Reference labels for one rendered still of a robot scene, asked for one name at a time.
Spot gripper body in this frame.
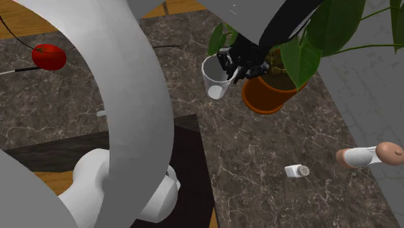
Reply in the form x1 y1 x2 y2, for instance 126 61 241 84
228 32 270 69

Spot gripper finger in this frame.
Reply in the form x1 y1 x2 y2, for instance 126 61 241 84
233 62 271 86
216 51 240 81

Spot white cup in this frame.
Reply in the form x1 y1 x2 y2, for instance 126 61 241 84
201 54 240 100

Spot green plant in orange pot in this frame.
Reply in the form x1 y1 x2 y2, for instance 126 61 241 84
207 0 404 115

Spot white salt shaker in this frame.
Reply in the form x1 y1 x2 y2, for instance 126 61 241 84
284 164 311 179

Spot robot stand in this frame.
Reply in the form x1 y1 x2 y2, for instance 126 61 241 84
0 113 219 228

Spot red round fruit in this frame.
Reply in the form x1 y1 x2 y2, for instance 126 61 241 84
31 43 68 71

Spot black and white utensil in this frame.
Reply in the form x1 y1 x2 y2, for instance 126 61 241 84
0 65 43 76

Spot white rolling pin, wooden handles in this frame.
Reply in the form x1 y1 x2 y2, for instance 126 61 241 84
335 141 404 169

